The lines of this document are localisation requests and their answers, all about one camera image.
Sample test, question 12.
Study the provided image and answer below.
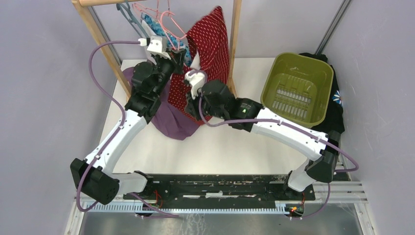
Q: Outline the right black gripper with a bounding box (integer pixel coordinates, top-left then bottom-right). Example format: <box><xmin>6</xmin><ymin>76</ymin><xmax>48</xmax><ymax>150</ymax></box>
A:
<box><xmin>184</xmin><ymin>86</ymin><xmax>226</xmax><ymax>123</ymax></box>

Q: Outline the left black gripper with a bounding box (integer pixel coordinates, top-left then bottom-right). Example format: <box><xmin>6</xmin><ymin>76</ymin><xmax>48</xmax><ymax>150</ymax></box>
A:
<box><xmin>152</xmin><ymin>47</ymin><xmax>185</xmax><ymax>98</ymax></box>

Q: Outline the blue floral garment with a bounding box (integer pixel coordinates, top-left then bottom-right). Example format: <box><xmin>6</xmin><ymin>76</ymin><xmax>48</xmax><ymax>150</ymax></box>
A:
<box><xmin>140</xmin><ymin>13</ymin><xmax>192</xmax><ymax>67</ymax></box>

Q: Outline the pink hanger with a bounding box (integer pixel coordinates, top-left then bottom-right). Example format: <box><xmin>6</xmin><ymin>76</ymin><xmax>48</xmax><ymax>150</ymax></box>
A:
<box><xmin>132</xmin><ymin>0</ymin><xmax>161</xmax><ymax>21</ymax></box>
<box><xmin>158</xmin><ymin>0</ymin><xmax>187</xmax><ymax>42</ymax></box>

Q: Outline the red polka dot skirt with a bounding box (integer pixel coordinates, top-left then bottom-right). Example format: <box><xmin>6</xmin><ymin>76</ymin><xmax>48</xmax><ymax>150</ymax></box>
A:
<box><xmin>168</xmin><ymin>6</ymin><xmax>230</xmax><ymax>126</ymax></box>

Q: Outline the purple garment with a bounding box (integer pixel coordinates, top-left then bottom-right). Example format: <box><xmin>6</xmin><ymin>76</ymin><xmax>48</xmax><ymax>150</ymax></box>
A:
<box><xmin>121</xmin><ymin>67</ymin><xmax>203</xmax><ymax>141</ymax></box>

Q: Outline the white garment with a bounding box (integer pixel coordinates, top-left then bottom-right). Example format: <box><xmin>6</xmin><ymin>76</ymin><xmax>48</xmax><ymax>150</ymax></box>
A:
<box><xmin>141</xmin><ymin>20</ymin><xmax>156</xmax><ymax>64</ymax></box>

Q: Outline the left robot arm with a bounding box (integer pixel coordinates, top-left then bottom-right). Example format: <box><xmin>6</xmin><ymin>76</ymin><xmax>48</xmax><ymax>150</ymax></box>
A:
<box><xmin>70</xmin><ymin>49</ymin><xmax>185</xmax><ymax>205</ymax></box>

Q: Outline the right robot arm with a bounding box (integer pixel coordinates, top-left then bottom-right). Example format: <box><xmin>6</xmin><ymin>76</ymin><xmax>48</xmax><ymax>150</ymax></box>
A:
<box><xmin>184</xmin><ymin>78</ymin><xmax>338</xmax><ymax>200</ymax></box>

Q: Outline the grey blue hanger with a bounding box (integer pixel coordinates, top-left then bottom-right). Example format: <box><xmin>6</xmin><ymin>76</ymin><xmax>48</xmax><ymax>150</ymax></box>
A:
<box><xmin>116</xmin><ymin>0</ymin><xmax>148</xmax><ymax>38</ymax></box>

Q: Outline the green plastic basket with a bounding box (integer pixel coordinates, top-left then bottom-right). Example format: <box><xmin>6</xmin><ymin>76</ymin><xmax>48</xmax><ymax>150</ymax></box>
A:
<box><xmin>260</xmin><ymin>52</ymin><xmax>334</xmax><ymax>128</ymax></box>

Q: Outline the wooden clothes rack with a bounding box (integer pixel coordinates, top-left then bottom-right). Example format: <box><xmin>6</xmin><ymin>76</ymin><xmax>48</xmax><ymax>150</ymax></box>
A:
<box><xmin>72</xmin><ymin>0</ymin><xmax>242</xmax><ymax>98</ymax></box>

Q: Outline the black floral cloth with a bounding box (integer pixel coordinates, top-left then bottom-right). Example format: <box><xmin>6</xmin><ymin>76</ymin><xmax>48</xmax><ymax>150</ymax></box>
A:
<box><xmin>311</xmin><ymin>64</ymin><xmax>345</xmax><ymax>134</ymax></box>

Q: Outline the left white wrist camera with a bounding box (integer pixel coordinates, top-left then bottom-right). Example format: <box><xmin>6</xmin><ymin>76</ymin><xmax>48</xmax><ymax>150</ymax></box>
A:
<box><xmin>138</xmin><ymin>35</ymin><xmax>171</xmax><ymax>60</ymax></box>

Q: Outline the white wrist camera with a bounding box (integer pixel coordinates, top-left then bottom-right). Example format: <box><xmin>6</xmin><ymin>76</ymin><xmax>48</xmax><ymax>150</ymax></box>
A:
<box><xmin>184</xmin><ymin>70</ymin><xmax>208</xmax><ymax>100</ymax></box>
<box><xmin>138</xmin><ymin>35</ymin><xmax>171</xmax><ymax>60</ymax></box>

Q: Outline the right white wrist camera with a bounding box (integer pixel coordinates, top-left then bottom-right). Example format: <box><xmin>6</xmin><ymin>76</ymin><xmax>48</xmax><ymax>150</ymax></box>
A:
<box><xmin>184</xmin><ymin>70</ymin><xmax>208</xmax><ymax>100</ymax></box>

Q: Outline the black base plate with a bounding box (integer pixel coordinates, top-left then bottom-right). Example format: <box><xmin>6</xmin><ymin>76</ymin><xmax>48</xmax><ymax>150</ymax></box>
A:
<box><xmin>137</xmin><ymin>174</ymin><xmax>316</xmax><ymax>210</ymax></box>

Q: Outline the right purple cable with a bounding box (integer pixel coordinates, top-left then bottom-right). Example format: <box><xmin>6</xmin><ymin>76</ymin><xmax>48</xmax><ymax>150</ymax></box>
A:
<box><xmin>186</xmin><ymin>69</ymin><xmax>360</xmax><ymax>219</ymax></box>

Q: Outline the purple cable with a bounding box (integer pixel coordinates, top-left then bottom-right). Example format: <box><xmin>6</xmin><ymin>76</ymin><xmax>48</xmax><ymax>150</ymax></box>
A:
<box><xmin>75</xmin><ymin>40</ymin><xmax>143</xmax><ymax>213</ymax></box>
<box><xmin>186</xmin><ymin>69</ymin><xmax>360</xmax><ymax>219</ymax></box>

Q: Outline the white cable comb strip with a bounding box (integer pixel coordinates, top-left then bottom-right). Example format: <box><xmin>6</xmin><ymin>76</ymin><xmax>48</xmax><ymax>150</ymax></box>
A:
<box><xmin>89</xmin><ymin>200</ymin><xmax>289</xmax><ymax>215</ymax></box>

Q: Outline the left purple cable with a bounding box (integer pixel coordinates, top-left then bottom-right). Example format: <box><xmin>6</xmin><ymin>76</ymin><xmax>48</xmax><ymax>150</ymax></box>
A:
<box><xmin>75</xmin><ymin>40</ymin><xmax>143</xmax><ymax>213</ymax></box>

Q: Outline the aluminium rail frame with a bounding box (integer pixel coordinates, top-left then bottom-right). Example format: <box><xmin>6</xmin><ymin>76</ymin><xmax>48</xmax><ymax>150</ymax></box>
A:
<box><xmin>64</xmin><ymin>182</ymin><xmax>375</xmax><ymax>235</ymax></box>

